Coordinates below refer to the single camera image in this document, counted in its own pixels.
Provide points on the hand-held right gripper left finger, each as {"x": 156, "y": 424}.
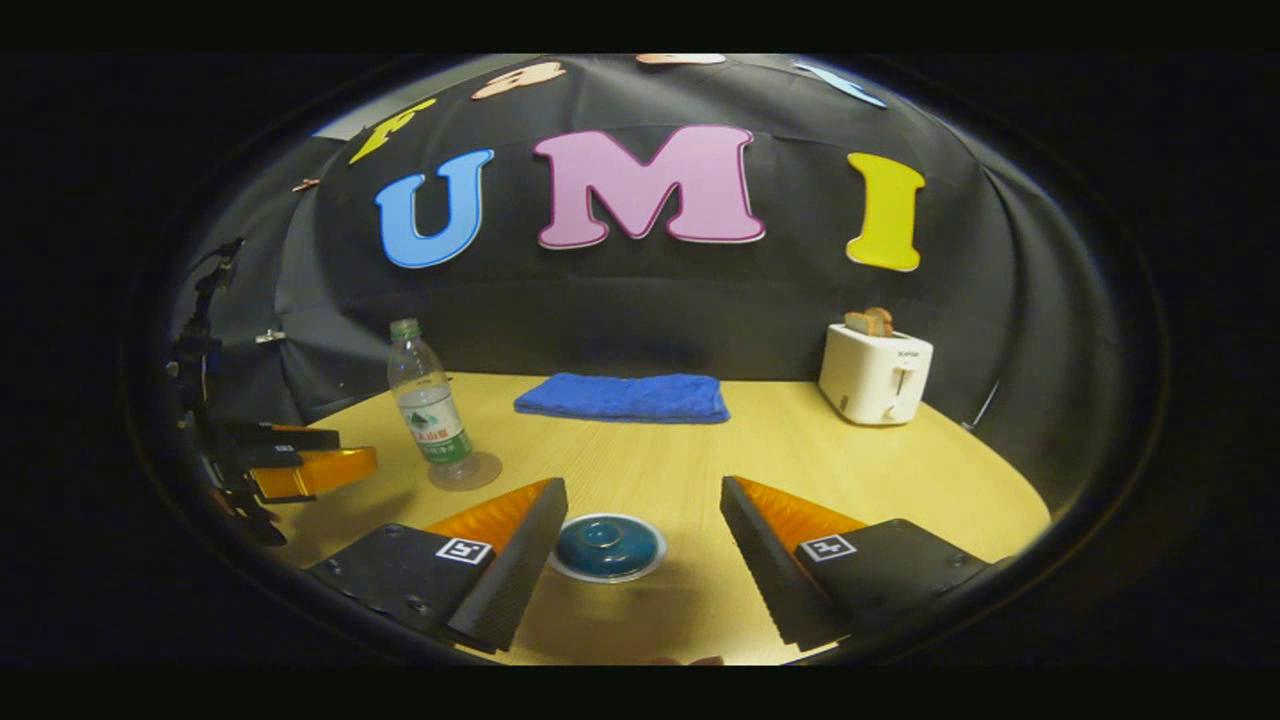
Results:
{"x": 510, "y": 580}

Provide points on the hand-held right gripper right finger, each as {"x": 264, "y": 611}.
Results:
{"x": 765, "y": 580}

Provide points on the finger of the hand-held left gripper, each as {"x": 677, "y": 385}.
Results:
{"x": 320, "y": 472}
{"x": 290, "y": 438}

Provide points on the round brown coaster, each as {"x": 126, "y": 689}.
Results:
{"x": 485, "y": 472}

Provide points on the clear plastic water bottle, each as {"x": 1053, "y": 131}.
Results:
{"x": 430, "y": 410}

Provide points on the white backdrop clip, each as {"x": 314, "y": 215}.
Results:
{"x": 270, "y": 337}

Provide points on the blue folded towel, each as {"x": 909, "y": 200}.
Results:
{"x": 625, "y": 397}

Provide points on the white toaster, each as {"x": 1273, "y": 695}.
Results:
{"x": 870, "y": 375}

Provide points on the toast slice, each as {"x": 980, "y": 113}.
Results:
{"x": 868, "y": 323}

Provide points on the black backdrop cloth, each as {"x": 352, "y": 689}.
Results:
{"x": 650, "y": 300}

